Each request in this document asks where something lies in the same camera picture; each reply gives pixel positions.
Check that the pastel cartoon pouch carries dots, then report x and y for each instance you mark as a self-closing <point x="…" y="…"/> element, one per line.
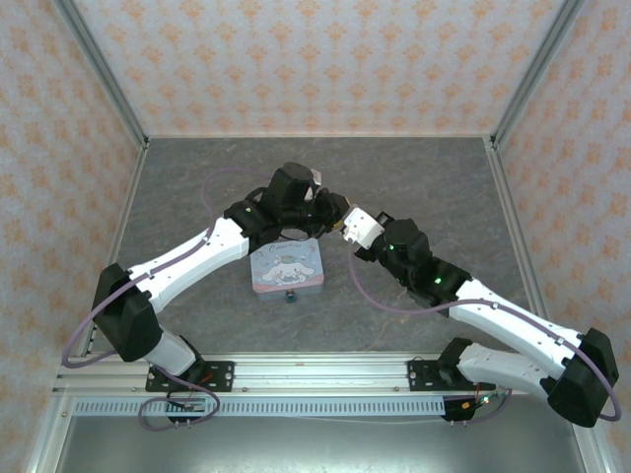
<point x="286" y="276"/>

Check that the small blue padlock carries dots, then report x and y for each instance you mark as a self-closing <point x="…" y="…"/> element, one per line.
<point x="291" y="297"/>

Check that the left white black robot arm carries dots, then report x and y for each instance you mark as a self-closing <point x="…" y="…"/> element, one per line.
<point x="197" y="256"/>

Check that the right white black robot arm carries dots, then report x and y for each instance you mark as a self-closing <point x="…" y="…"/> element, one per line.
<point x="512" y="320"/>

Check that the right controller circuit board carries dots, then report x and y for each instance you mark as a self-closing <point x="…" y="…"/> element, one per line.
<point x="480" y="401"/>

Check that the controller circuit board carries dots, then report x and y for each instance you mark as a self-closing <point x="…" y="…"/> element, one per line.
<point x="480" y="401"/>
<point x="189" y="407"/>

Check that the grey metal lower panel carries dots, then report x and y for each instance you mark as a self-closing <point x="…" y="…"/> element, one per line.
<point x="315" y="446"/>

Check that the left controller circuit board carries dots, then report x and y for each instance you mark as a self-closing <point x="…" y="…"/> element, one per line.
<point x="189" y="407"/>

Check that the aluminium side table rail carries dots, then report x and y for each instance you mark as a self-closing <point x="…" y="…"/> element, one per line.
<point x="517" y="236"/>
<point x="125" y="222"/>

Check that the aluminium front mounting rail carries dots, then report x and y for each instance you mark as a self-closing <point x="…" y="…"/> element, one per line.
<point x="320" y="372"/>

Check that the aluminium frame corner post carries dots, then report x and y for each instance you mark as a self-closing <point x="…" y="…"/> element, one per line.
<point x="106" y="74"/>
<point x="535" y="74"/>

